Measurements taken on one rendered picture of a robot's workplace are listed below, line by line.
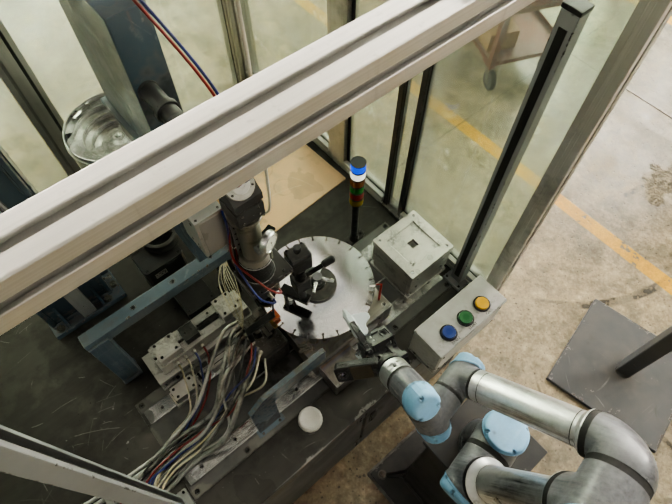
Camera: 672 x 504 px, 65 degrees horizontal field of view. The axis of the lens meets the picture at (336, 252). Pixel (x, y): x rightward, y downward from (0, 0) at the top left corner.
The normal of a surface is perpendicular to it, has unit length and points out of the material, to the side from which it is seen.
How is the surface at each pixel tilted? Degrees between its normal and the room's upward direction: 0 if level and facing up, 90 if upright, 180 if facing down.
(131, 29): 90
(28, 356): 0
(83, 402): 0
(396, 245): 0
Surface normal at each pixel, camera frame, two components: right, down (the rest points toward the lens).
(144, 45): 0.65, 0.66
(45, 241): 0.00, -0.50
